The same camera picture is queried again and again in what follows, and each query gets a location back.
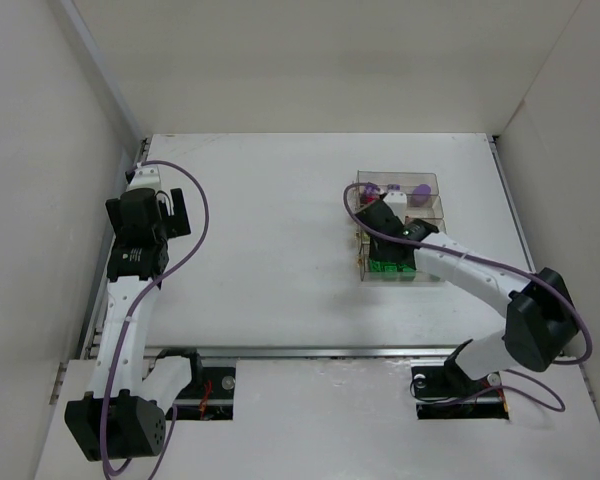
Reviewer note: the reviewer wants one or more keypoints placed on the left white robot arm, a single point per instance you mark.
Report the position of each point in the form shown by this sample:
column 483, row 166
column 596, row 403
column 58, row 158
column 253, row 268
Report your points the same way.
column 122, row 414

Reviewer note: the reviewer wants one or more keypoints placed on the clear container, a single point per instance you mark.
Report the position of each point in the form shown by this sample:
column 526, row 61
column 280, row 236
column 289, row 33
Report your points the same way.
column 407, row 180
column 364, row 239
column 433, row 209
column 367, row 276

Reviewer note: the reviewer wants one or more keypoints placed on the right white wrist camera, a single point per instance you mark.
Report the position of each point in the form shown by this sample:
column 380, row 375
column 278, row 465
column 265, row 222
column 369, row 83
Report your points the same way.
column 397, row 201

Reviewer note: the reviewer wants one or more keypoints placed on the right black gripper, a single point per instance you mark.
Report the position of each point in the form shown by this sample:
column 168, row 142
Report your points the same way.
column 389, row 253

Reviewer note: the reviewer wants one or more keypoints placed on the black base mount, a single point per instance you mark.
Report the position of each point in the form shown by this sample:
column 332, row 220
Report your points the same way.
column 209, row 396
column 444, row 392

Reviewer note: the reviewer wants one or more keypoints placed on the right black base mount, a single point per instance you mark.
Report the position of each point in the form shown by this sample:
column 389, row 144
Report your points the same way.
column 444, row 392

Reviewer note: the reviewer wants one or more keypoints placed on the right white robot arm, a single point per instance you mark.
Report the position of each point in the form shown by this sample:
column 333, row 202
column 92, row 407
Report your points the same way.
column 538, row 312

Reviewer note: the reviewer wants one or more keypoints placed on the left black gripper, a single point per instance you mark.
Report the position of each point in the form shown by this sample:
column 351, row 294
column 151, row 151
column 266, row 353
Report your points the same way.
column 147, row 215

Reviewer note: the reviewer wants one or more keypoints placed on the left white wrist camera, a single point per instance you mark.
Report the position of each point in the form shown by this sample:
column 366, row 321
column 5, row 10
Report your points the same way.
column 143, row 176

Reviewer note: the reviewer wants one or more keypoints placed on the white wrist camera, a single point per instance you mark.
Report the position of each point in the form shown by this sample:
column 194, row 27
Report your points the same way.
column 397, row 201
column 143, row 176

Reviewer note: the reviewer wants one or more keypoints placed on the purple heart lego piece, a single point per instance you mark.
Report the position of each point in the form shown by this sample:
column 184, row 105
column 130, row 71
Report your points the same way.
column 420, row 195

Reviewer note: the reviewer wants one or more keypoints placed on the small purple lego brick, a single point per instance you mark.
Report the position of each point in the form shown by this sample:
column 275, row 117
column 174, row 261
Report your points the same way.
column 371, row 190

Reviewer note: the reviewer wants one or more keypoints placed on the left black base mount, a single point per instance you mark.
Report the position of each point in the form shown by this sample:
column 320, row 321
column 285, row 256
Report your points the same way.
column 209, row 396

